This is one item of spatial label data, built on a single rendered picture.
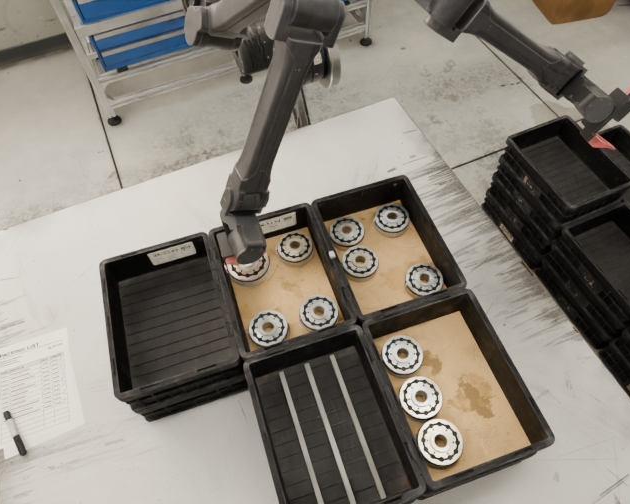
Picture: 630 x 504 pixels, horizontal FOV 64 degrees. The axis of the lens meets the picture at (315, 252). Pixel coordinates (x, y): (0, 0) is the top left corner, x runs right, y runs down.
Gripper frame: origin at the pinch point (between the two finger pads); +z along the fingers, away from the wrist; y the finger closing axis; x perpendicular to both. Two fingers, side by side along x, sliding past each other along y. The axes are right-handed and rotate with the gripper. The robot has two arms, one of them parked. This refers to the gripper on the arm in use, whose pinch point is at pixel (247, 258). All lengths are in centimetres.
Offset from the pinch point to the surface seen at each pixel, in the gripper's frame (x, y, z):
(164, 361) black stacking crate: -10.1, -28.0, 21.0
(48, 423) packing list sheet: -12, -64, 33
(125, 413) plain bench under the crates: -16, -43, 33
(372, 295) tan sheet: -10.3, 29.8, 21.2
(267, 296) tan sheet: -0.9, 2.4, 21.4
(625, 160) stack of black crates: 39, 179, 80
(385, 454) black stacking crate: -50, 17, 20
